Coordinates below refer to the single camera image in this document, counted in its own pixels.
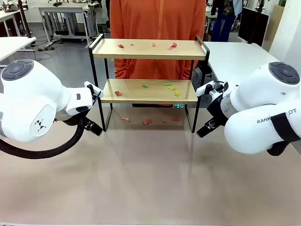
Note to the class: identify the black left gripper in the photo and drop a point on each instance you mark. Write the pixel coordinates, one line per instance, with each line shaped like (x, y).
(70, 120)

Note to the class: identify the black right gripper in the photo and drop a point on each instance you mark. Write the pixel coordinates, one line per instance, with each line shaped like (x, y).
(217, 110)

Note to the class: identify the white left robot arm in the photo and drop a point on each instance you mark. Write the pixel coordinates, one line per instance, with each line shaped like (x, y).
(28, 99)

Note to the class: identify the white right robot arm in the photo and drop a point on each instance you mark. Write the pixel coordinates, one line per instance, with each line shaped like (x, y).
(258, 99)

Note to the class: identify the black metal wooden two-tier shelf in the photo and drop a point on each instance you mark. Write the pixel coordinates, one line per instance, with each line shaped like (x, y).
(145, 55)

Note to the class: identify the yellow paper scrap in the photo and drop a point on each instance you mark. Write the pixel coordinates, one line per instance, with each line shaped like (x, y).
(177, 93)
(171, 88)

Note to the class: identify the black office chair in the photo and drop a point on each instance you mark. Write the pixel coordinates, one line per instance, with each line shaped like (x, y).
(200, 73)

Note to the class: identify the white table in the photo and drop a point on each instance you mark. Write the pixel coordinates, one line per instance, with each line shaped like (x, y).
(230, 56)
(11, 46)

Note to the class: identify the person in blue clothes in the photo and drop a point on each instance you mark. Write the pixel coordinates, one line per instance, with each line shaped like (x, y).
(222, 26)

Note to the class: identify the black monitor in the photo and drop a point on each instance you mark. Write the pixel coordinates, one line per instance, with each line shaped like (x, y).
(252, 26)

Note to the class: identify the person in orange hoodie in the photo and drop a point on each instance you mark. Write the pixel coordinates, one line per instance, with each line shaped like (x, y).
(157, 23)

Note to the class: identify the brown cardboard sheet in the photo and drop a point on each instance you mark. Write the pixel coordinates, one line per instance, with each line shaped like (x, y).
(276, 23)

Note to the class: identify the black clamped pole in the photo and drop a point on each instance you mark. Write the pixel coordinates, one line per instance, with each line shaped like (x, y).
(25, 21)

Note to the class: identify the white desk with dark drawer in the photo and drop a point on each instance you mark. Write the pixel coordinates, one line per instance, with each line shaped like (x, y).
(7, 15)

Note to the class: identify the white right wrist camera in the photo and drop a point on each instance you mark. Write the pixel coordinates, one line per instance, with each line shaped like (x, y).
(202, 90)

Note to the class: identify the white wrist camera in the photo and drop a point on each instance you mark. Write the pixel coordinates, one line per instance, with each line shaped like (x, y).
(90, 85)
(202, 90)

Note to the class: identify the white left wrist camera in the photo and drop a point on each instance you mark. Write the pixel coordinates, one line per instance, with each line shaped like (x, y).
(90, 85)

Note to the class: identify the grey metal frame desk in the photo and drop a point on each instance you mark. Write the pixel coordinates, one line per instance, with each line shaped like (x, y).
(61, 9)

